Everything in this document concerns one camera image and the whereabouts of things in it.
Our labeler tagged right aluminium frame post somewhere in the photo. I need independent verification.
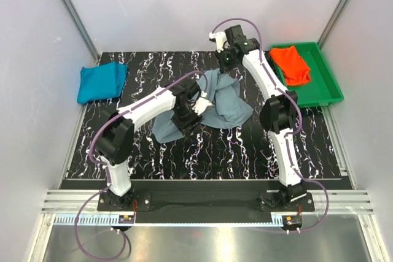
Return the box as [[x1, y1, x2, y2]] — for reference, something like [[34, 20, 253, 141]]
[[317, 0, 350, 49]]

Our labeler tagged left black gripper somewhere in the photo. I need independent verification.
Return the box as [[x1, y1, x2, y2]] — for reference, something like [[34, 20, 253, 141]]
[[171, 103, 204, 139]]

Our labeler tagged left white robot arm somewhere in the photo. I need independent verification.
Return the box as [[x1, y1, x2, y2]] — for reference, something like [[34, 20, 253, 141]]
[[88, 78, 212, 210]]

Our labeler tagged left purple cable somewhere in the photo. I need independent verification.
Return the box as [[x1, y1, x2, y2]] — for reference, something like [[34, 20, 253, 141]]
[[75, 71, 209, 260]]

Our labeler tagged aluminium front rail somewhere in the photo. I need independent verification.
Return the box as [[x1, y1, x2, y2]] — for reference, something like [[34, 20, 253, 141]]
[[42, 190, 373, 228]]

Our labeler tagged grey-blue t shirt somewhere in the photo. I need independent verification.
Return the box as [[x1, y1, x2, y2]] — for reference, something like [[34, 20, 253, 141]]
[[152, 69, 253, 144]]

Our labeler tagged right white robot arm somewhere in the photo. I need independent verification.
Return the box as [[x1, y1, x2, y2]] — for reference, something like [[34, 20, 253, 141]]
[[209, 25, 306, 211]]

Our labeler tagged aluminium frame post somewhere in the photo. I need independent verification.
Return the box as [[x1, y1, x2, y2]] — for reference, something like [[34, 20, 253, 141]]
[[317, 0, 350, 49], [61, 0, 101, 60]]

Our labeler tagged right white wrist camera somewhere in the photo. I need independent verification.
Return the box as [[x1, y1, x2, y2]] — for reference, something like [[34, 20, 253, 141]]
[[209, 31, 229, 53]]

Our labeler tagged left aluminium frame post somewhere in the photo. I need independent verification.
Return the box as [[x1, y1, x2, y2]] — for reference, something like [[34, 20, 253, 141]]
[[61, 0, 101, 60]]

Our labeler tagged orange t shirt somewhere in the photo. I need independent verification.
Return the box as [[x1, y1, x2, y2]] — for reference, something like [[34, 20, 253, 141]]
[[270, 45, 311, 87]]

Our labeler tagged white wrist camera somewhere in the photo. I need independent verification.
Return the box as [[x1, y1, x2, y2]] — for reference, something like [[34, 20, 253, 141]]
[[192, 97, 212, 115], [209, 31, 229, 53]]

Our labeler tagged green plastic tray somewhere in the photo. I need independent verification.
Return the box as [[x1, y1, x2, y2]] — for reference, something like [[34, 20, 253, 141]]
[[271, 42, 344, 108]]

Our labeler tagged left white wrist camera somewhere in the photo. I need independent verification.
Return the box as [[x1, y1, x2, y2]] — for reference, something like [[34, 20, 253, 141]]
[[192, 97, 212, 115]]

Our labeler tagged teal folded t shirt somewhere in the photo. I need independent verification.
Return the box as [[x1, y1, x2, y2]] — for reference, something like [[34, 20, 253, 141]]
[[77, 62, 128, 104]]

